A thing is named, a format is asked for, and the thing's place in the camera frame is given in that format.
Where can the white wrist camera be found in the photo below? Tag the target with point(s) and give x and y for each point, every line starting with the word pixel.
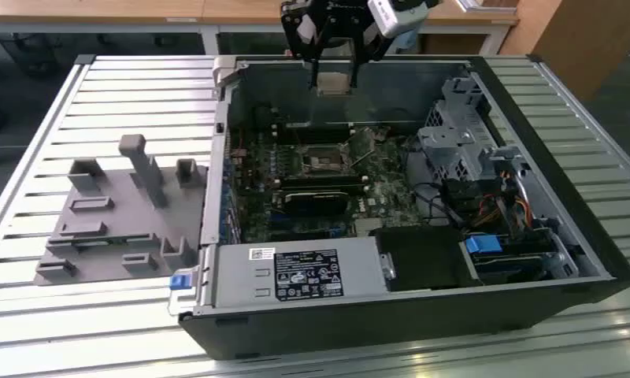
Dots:
pixel 393 17

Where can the grey parts rack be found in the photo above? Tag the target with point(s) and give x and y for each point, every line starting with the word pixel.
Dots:
pixel 119 204

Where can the small silver heatsink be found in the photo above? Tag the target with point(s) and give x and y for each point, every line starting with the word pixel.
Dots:
pixel 367 226

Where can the grey metal drive cage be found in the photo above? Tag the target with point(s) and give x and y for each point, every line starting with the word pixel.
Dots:
pixel 446 138

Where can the blue case latch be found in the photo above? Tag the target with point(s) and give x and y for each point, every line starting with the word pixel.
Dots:
pixel 178 282

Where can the black PC case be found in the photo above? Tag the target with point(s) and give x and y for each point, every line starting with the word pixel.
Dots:
pixel 346 327

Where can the black plastic shroud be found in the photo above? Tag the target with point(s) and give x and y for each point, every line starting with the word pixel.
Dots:
pixel 425 256

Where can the CPU socket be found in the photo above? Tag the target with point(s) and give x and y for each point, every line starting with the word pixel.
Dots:
pixel 325 161

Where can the silver CPU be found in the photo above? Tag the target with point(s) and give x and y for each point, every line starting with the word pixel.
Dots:
pixel 334 83

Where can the wooden desk white frame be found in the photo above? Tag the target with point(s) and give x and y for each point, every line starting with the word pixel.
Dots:
pixel 135 12

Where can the wooden cabinet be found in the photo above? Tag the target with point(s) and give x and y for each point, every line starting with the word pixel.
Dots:
pixel 582 39

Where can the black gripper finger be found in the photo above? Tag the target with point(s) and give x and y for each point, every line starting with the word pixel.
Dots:
pixel 370 43
pixel 301 35

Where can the grey metal disk bay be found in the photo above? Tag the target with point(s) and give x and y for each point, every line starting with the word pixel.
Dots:
pixel 561 267

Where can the blue disk carrier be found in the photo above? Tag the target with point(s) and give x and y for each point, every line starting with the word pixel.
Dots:
pixel 482 244

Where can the green RAM stick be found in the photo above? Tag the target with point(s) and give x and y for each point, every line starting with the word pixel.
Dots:
pixel 114 239

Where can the green motherboard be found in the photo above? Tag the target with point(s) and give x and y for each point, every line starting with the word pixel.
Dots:
pixel 387 189

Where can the grey power supply unit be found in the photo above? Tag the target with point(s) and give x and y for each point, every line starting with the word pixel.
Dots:
pixel 241 275

